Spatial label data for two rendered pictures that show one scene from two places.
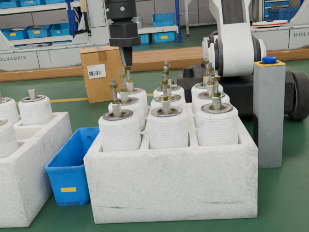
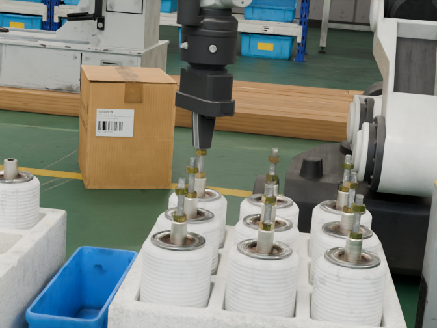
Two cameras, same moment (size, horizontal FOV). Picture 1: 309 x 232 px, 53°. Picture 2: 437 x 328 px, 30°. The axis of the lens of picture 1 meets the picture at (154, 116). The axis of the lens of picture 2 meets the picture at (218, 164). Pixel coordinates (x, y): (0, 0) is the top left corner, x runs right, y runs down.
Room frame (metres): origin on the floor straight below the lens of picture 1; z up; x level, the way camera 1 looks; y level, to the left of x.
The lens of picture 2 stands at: (-0.34, 0.06, 0.62)
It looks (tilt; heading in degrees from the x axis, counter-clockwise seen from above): 14 degrees down; 359
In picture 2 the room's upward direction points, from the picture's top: 4 degrees clockwise
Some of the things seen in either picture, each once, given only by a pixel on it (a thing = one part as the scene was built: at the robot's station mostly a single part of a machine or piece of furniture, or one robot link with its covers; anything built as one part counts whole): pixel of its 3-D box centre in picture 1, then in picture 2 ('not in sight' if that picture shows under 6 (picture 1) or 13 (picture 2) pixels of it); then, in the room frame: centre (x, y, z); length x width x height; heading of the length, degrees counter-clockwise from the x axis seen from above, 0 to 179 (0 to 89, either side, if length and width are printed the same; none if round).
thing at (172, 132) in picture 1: (169, 147); (259, 312); (0.70, -0.03, 0.16); 0.10 x 0.10 x 0.18
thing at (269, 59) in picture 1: (269, 60); not in sight; (0.87, -0.34, 0.32); 0.04 x 0.04 x 0.02
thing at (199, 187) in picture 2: (130, 87); (198, 187); (0.95, 0.07, 0.26); 0.02 x 0.02 x 0.03
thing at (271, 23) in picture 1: (269, 23); not in sight; (2.92, -1.13, 0.29); 0.30 x 0.30 x 0.06
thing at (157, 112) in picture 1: (166, 112); (264, 249); (0.70, -0.03, 0.25); 0.08 x 0.08 x 0.01
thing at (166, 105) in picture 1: (166, 106); (265, 240); (0.70, -0.03, 0.26); 0.02 x 0.02 x 0.03
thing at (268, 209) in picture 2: (164, 90); (267, 213); (0.70, -0.03, 0.30); 0.01 x 0.01 x 0.08
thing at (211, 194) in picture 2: (130, 91); (198, 194); (0.95, 0.07, 0.25); 0.08 x 0.08 x 0.01
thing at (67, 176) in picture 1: (83, 162); (86, 314); (0.88, 0.23, 0.06); 0.30 x 0.11 x 0.12; 174
